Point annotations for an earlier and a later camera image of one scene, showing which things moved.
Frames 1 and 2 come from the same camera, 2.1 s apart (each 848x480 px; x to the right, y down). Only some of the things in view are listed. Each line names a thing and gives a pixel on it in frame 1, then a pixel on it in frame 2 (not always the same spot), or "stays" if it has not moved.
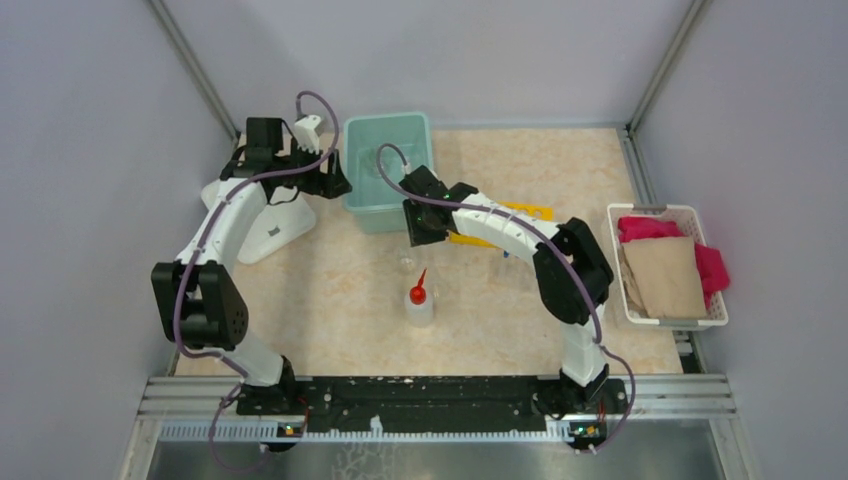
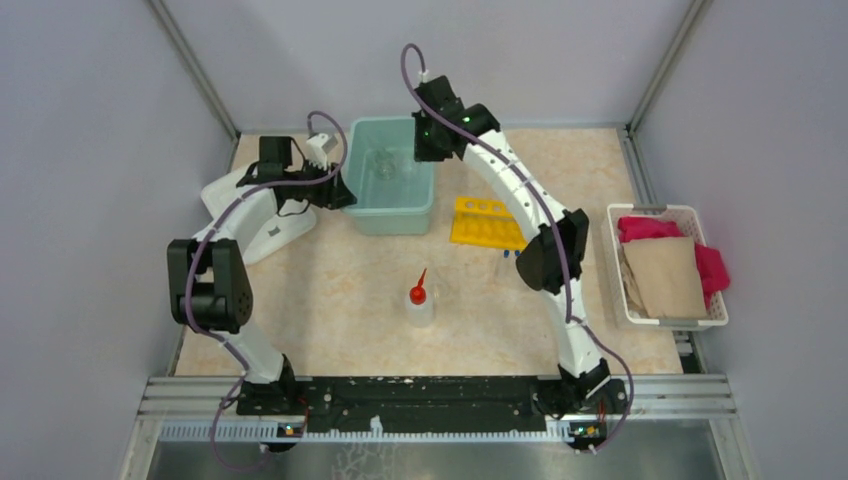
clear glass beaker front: [367, 163] to [385, 165]
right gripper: [417, 237] to [421, 153]
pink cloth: [711, 266] stays
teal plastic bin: [379, 150] stays
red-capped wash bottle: [419, 305] stays
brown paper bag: [662, 277] stays
